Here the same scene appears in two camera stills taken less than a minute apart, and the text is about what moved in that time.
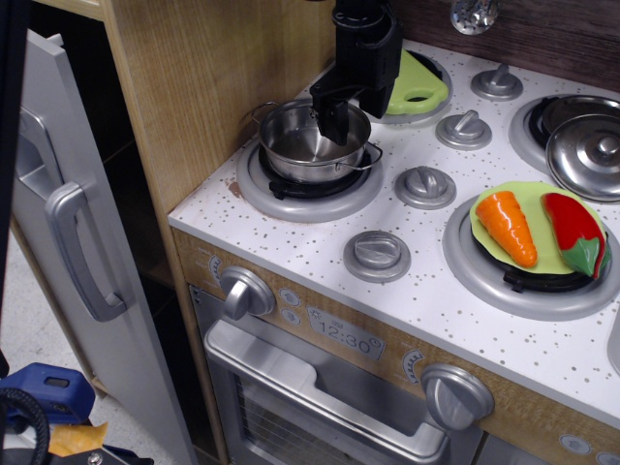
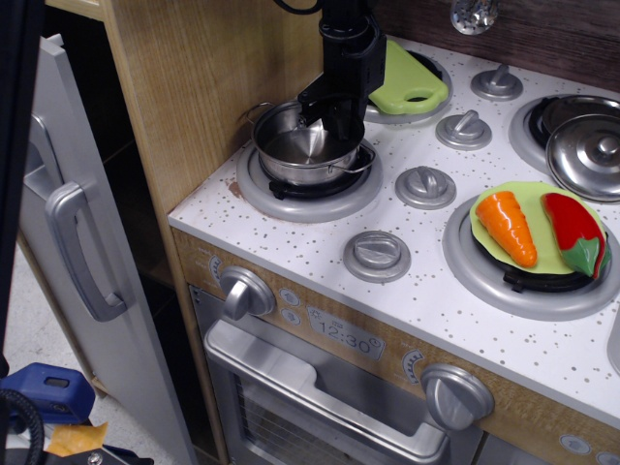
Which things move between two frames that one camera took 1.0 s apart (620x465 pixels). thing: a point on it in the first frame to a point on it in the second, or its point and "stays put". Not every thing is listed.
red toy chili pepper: (581, 242) stays put
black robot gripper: (369, 48) to (354, 65)
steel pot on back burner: (556, 109) stays put
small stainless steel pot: (294, 145) stays put
